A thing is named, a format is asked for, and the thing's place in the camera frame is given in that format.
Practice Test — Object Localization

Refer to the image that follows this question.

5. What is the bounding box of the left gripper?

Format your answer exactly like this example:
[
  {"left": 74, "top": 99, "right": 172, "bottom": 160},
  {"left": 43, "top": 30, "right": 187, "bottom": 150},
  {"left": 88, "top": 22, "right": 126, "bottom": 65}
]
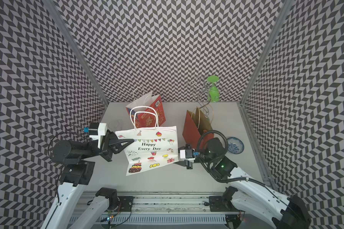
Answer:
[{"left": 80, "top": 129, "right": 135, "bottom": 162}]

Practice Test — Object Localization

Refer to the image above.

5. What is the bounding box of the white happy every day bag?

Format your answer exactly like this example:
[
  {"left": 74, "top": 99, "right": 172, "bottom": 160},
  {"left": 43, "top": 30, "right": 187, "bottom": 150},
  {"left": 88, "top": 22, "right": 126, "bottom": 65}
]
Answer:
[{"left": 115, "top": 105, "right": 180, "bottom": 177}]

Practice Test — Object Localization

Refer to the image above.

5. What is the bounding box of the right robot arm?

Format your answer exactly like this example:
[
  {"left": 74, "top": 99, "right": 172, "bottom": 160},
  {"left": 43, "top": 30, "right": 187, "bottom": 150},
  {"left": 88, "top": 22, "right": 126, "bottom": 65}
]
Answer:
[{"left": 178, "top": 130, "right": 312, "bottom": 229}]

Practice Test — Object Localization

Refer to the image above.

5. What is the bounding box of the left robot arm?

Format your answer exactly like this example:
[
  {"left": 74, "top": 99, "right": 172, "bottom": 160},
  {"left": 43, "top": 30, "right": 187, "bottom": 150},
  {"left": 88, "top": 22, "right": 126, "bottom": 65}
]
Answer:
[{"left": 41, "top": 130, "right": 134, "bottom": 229}]

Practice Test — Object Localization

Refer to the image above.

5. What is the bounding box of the plain red paper bag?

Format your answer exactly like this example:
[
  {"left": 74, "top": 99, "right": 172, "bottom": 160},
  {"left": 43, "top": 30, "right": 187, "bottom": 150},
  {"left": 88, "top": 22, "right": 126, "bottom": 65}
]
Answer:
[{"left": 182, "top": 107, "right": 213, "bottom": 149}]

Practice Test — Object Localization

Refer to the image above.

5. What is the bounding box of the red printed paper bag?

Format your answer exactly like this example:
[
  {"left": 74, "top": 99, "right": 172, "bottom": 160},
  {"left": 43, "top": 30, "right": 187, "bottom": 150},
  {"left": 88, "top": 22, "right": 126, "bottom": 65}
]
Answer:
[{"left": 126, "top": 87, "right": 166, "bottom": 128}]

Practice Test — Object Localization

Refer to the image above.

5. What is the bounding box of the clear plastic cup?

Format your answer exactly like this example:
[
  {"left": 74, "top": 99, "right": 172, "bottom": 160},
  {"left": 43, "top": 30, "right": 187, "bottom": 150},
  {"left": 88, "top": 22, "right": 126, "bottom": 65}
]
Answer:
[{"left": 108, "top": 119, "right": 123, "bottom": 132}]

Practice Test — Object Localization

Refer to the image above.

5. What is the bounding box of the blue white ceramic dish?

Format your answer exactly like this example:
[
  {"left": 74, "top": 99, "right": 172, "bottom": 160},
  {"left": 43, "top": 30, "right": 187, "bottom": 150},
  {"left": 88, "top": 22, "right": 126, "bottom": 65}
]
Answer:
[{"left": 227, "top": 137, "right": 245, "bottom": 155}]

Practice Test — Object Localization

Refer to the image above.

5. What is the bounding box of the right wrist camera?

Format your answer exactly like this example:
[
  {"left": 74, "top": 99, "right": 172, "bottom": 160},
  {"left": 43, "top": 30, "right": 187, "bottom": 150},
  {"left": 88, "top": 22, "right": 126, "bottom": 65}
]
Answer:
[{"left": 179, "top": 148, "right": 195, "bottom": 161}]

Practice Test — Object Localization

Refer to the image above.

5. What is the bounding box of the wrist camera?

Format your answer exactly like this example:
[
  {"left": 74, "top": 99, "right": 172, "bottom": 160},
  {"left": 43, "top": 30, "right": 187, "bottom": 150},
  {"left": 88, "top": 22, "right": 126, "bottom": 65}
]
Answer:
[
  {"left": 83, "top": 123, "right": 108, "bottom": 149},
  {"left": 179, "top": 148, "right": 195, "bottom": 161}
]

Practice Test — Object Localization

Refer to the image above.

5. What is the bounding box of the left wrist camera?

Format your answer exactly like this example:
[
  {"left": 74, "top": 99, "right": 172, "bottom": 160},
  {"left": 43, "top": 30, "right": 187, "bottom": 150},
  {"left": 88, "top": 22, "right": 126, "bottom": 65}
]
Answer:
[{"left": 83, "top": 123, "right": 108, "bottom": 149}]

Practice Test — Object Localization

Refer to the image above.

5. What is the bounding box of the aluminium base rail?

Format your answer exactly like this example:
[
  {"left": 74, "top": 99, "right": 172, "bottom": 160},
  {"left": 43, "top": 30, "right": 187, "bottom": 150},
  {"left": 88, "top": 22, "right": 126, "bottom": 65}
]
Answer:
[{"left": 57, "top": 191, "right": 293, "bottom": 229}]

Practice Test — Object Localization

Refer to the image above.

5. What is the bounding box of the green wire rack stand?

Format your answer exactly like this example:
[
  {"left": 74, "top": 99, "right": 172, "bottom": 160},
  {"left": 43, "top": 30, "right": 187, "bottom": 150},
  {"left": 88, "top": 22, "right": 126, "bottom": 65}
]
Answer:
[{"left": 188, "top": 75, "right": 224, "bottom": 117}]

